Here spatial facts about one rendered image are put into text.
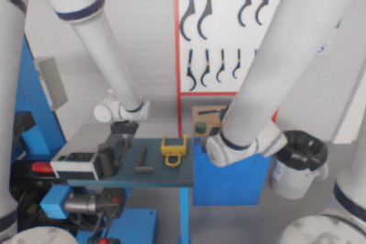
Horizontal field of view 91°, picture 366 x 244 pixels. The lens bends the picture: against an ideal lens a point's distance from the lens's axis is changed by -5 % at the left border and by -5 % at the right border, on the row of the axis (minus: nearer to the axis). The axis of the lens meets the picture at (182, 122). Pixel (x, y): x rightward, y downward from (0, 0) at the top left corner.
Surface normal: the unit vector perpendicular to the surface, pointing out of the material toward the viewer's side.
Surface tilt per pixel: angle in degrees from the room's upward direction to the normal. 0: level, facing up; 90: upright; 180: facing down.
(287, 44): 100
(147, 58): 90
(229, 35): 90
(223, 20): 90
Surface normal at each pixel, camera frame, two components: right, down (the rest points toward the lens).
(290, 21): -0.78, 0.39
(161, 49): -0.02, 0.50
